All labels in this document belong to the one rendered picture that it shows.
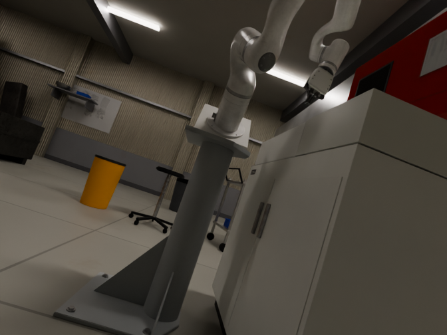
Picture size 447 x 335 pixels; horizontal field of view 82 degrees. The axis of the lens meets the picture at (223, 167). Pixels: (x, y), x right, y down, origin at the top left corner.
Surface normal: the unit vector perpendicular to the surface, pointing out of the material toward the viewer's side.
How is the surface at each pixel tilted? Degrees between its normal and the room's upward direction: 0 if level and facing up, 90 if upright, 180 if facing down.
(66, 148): 90
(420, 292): 90
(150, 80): 90
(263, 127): 90
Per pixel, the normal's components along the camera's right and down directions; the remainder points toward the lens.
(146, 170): 0.11, -0.07
